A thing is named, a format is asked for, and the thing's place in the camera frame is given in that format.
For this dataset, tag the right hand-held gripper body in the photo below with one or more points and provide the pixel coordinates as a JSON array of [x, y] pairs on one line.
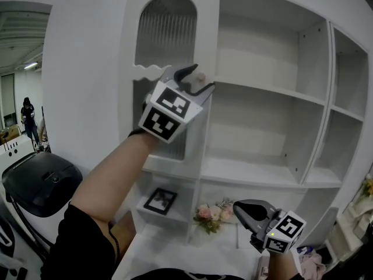
[[282, 232]]

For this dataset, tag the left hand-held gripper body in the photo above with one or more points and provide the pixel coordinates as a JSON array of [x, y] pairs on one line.
[[163, 112]]

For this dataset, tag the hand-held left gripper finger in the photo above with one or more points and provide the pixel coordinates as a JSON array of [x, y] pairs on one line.
[[185, 73], [205, 93]]

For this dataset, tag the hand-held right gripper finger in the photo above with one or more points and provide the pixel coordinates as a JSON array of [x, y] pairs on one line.
[[259, 207], [247, 219]]

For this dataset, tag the person's right forearm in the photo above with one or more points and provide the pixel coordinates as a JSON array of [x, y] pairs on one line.
[[281, 267]]

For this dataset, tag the person's left forearm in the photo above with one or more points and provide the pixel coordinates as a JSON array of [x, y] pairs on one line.
[[116, 171]]

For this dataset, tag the white table top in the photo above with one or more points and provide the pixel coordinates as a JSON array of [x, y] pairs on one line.
[[163, 252]]

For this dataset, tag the white shelf cabinet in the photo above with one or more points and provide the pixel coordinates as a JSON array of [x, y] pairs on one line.
[[329, 98]]

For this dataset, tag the white box with slots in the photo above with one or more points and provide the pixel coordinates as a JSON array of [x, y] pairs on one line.
[[14, 153]]

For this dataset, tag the pink flower bouquet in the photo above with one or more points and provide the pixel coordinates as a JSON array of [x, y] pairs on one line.
[[212, 214]]

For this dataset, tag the pink cloth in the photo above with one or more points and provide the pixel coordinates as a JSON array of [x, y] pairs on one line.
[[311, 262]]

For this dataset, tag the white side rack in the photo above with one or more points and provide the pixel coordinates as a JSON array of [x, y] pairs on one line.
[[355, 220]]

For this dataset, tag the yellow flower bouquet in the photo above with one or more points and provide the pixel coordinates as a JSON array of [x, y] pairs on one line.
[[368, 188]]

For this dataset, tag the ceiling tube light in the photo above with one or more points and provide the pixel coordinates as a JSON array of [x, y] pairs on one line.
[[30, 66]]

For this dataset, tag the white bin with black lid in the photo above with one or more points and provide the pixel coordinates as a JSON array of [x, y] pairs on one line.
[[40, 182]]

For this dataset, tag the cardboard box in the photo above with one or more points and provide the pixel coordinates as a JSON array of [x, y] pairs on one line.
[[10, 134]]

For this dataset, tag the person's black t-shirt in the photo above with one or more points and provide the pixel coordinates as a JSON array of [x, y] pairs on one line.
[[78, 249]]

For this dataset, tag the black picture frame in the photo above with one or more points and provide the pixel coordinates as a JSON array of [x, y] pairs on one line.
[[160, 201]]

